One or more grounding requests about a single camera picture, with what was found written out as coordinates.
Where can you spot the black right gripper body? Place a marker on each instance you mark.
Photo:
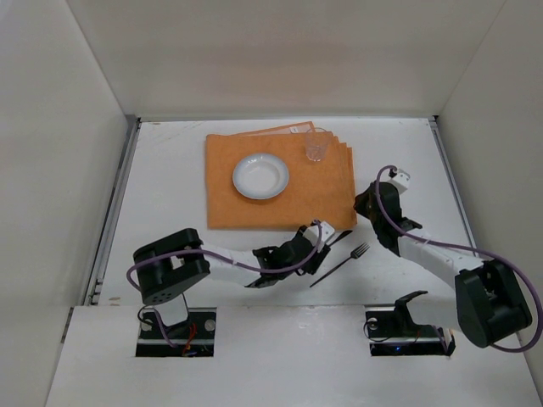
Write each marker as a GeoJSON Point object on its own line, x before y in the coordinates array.
{"type": "Point", "coordinates": [379, 210]}

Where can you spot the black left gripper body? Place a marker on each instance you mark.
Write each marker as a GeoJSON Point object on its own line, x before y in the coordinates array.
{"type": "Point", "coordinates": [314, 255]}

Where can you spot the black knife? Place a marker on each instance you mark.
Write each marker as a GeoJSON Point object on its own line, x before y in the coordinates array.
{"type": "Point", "coordinates": [341, 236]}

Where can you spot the black fork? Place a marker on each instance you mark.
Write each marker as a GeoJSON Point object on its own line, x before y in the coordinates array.
{"type": "Point", "coordinates": [356, 253]}

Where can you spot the orange cloth placemat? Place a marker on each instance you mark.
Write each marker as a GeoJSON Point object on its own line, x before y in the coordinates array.
{"type": "Point", "coordinates": [322, 190]}

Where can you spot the white paper plate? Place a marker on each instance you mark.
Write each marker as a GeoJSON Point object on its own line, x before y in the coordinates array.
{"type": "Point", "coordinates": [260, 176]}

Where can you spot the clear plastic cup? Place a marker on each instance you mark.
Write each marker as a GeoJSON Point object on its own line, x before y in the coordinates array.
{"type": "Point", "coordinates": [316, 143]}

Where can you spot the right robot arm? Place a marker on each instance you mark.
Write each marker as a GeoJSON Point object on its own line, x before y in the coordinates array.
{"type": "Point", "coordinates": [489, 304]}

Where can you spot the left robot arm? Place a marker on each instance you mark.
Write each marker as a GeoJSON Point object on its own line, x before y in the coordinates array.
{"type": "Point", "coordinates": [165, 269]}

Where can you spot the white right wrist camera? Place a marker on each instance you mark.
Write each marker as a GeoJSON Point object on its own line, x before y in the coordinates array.
{"type": "Point", "coordinates": [400, 180]}

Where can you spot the right aluminium table rail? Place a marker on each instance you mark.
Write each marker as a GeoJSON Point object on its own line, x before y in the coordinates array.
{"type": "Point", "coordinates": [434, 127]}

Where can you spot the aluminium table rail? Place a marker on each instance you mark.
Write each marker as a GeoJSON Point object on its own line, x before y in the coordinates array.
{"type": "Point", "coordinates": [101, 256]}
{"type": "Point", "coordinates": [434, 127]}

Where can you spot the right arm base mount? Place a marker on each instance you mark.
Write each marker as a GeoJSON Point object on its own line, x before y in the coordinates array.
{"type": "Point", "coordinates": [391, 331]}

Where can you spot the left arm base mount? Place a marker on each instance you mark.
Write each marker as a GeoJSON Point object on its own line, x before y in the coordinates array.
{"type": "Point", "coordinates": [193, 338]}

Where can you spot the left aluminium table rail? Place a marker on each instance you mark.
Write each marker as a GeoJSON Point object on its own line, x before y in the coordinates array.
{"type": "Point", "coordinates": [101, 256]}

